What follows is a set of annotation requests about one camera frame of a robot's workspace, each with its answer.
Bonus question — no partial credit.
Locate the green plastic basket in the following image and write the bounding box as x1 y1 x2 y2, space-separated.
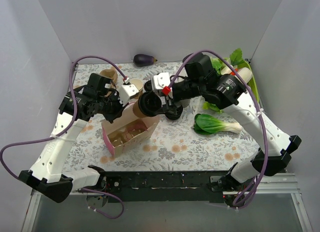
220 59 260 103

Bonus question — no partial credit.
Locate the floral table mat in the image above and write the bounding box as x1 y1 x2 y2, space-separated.
62 61 276 172

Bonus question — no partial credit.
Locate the paper bag with pink handles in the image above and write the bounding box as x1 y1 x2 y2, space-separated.
101 103 160 157

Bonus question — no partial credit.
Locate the bok choy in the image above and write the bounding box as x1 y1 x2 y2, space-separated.
193 114 243 135

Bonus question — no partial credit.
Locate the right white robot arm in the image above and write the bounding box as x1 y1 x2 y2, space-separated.
151 53 302 191

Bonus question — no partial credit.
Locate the purple eggplant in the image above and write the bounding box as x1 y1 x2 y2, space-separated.
133 54 158 67

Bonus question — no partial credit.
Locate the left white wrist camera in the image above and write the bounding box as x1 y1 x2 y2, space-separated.
117 77 139 106

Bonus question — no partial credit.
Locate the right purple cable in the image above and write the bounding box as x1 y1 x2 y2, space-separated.
167 50 270 209

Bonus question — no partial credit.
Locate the stack of black lids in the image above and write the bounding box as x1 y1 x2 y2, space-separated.
165 106 183 121

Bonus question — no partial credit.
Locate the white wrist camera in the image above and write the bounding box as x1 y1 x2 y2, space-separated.
151 72 173 98
117 77 139 106

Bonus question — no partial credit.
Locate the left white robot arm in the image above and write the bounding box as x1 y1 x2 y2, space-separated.
18 74 124 203

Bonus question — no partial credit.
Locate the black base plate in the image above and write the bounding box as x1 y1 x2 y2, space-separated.
96 170 250 203

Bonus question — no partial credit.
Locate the stack of cardboard carriers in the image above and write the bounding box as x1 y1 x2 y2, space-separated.
99 68 118 97

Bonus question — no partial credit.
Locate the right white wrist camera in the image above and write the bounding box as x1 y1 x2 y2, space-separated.
151 72 173 98

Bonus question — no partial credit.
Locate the stack of paper cups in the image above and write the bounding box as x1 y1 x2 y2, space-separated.
130 78 144 99

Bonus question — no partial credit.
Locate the purple cable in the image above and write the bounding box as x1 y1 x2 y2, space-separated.
0 56 131 219
167 50 270 209

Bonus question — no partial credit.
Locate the green lettuce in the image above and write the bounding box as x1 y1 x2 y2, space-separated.
210 57 226 74

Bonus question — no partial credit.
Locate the grey holder cup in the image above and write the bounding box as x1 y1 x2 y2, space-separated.
180 99 191 108

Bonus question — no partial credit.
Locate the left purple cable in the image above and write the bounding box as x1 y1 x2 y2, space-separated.
0 56 131 219

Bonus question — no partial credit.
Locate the white radish with leaves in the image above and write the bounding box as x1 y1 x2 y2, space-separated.
220 48 244 75

